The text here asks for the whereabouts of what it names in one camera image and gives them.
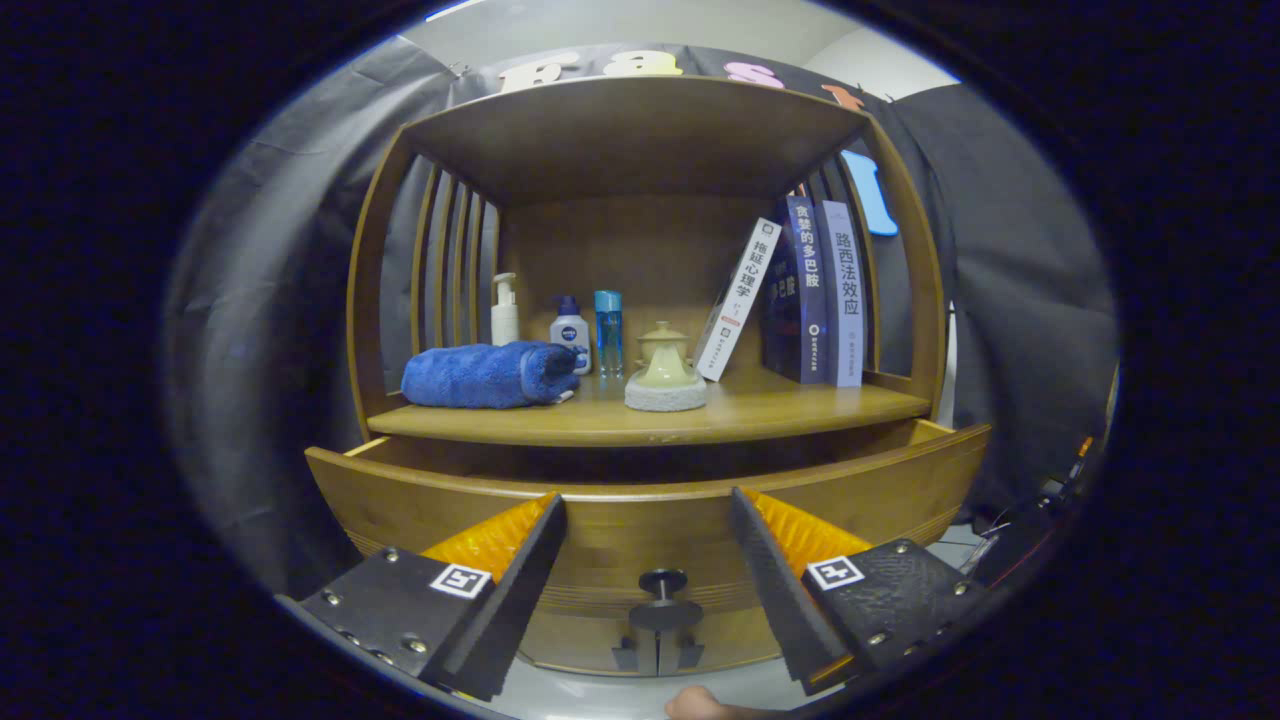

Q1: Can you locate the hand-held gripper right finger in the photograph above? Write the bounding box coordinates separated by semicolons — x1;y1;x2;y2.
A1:
728;488;996;697

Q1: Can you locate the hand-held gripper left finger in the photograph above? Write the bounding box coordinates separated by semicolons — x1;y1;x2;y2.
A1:
275;492;567;703

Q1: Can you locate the wooden drawer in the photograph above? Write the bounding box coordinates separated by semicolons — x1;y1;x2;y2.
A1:
305;420;991;616

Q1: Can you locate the pale green brush white base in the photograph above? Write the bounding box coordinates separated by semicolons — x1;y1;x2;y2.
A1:
624;350;708;413

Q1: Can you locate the wooden cabinet door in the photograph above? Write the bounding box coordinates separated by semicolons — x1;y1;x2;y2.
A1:
657;600;791;673
515;605;661;677

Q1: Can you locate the wooden countertop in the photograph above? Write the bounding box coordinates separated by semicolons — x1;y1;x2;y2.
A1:
367;365;933;448

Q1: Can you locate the wooden cabinet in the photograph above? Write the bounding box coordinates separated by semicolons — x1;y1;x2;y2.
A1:
305;75;991;679

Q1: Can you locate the blue folded towel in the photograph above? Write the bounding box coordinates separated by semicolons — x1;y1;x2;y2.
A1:
401;340;581;410

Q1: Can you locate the white bottle with blue cap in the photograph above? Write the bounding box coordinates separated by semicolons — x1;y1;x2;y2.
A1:
549;295;592;376

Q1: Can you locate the beige lidded tea cup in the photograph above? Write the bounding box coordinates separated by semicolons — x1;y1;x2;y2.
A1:
637;321;691;365

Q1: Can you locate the white pump bottle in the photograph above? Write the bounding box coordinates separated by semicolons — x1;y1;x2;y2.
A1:
490;272;521;347

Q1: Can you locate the clear blue bottle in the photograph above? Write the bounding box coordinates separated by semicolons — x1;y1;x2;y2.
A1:
594;290;624;378

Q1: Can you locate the dark blue book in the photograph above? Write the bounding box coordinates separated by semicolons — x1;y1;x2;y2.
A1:
762;195;829;385

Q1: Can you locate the white book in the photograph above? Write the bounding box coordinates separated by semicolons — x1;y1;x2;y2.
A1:
693;217;783;383

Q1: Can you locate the pale blue book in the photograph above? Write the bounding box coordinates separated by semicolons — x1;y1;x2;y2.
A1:
817;200;866;389

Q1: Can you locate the dark equipment with cables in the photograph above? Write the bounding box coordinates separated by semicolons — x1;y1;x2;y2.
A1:
960;430;1101;591

